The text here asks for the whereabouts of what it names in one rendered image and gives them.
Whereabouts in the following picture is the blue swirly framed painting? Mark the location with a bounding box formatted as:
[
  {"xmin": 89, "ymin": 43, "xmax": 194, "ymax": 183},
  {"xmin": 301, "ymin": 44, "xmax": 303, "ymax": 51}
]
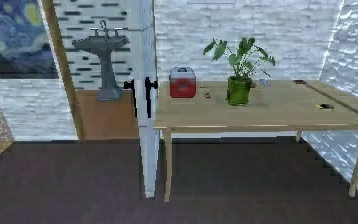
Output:
[{"xmin": 0, "ymin": 0, "xmax": 60, "ymax": 80}]

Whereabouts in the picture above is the light wooden table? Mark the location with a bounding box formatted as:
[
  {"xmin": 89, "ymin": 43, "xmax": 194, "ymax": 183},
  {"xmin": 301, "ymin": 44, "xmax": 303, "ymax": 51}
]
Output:
[{"xmin": 152, "ymin": 79, "xmax": 358, "ymax": 204}]

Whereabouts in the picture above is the white room door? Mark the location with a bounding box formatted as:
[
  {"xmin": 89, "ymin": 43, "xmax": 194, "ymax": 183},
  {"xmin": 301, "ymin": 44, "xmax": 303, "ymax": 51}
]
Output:
[{"xmin": 128, "ymin": 0, "xmax": 161, "ymax": 200}]

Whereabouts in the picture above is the green potted house plant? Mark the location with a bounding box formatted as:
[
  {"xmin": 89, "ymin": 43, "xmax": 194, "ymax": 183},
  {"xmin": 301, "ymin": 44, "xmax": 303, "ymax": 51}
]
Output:
[{"xmin": 202, "ymin": 36, "xmax": 276, "ymax": 107}]

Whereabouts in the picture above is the red box with grey lid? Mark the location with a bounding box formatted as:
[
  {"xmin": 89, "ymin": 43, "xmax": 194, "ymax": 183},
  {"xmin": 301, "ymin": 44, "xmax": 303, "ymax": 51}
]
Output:
[{"xmin": 168, "ymin": 66, "xmax": 198, "ymax": 99}]

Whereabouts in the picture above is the black door handle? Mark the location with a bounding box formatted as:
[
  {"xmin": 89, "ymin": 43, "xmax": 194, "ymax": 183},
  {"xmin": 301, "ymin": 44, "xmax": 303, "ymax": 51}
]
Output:
[{"xmin": 144, "ymin": 76, "xmax": 159, "ymax": 119}]

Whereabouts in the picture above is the grey pedestal sink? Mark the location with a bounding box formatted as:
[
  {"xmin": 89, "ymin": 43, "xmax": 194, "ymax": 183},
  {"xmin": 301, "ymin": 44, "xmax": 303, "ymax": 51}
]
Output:
[{"xmin": 71, "ymin": 19, "xmax": 131, "ymax": 102}]

